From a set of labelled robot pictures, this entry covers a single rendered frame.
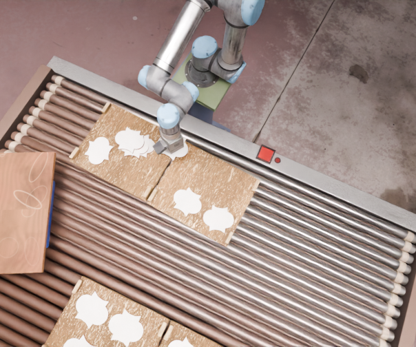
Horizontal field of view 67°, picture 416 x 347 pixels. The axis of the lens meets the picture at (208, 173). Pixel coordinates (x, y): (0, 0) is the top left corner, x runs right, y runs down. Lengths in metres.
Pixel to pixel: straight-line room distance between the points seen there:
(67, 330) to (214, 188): 0.84
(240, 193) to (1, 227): 1.01
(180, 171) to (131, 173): 0.22
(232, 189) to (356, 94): 1.88
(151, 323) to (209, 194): 0.59
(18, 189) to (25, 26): 2.15
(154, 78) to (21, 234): 0.82
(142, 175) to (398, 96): 2.43
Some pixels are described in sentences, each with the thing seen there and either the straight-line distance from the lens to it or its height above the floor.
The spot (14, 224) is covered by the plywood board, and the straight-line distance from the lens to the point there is 1.51.
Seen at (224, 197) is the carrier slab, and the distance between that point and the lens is 1.45.
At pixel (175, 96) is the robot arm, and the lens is 1.15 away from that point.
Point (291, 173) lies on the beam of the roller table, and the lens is 1.57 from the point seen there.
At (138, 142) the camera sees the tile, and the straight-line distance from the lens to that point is 1.51.
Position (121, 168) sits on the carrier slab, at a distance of 1.52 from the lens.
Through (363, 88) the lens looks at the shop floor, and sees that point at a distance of 3.14.
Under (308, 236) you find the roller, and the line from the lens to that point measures 1.53.
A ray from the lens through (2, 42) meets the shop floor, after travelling 3.42.
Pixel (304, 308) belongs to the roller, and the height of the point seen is 0.92.
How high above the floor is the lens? 2.35
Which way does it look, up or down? 73 degrees down
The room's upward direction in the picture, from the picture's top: 9 degrees clockwise
